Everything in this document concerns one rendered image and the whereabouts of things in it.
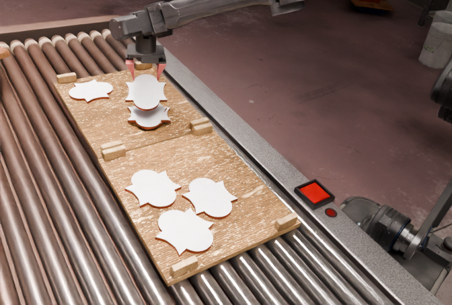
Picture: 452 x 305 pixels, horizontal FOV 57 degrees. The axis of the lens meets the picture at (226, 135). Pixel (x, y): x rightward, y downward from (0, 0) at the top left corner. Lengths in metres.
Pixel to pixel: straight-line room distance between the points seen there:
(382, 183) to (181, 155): 1.86
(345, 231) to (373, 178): 1.75
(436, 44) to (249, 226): 3.77
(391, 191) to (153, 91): 1.89
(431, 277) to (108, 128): 1.48
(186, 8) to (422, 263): 1.54
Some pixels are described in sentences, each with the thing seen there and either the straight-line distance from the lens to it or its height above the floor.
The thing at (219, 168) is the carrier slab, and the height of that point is 0.94.
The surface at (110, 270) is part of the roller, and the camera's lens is 0.93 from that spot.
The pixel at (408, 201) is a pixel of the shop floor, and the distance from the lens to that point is 2.77.
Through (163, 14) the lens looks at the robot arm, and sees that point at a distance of 1.09.
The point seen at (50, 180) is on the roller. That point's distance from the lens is 1.12.
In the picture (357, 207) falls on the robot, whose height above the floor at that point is 0.24.
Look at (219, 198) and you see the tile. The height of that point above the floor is 0.95.
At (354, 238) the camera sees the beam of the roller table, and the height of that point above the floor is 0.92.
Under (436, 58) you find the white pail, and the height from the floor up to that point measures 0.11.
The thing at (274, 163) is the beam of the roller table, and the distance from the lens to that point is 1.20.
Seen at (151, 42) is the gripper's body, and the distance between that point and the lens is 1.19.
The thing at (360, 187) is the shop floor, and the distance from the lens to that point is 2.71.
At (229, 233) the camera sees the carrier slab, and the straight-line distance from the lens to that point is 0.97.
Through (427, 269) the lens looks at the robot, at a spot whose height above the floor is 0.24.
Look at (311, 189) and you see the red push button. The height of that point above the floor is 0.93.
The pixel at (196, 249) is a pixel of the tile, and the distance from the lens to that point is 0.92.
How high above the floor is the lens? 1.67
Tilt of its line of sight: 36 degrees down
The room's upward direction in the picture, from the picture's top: 9 degrees clockwise
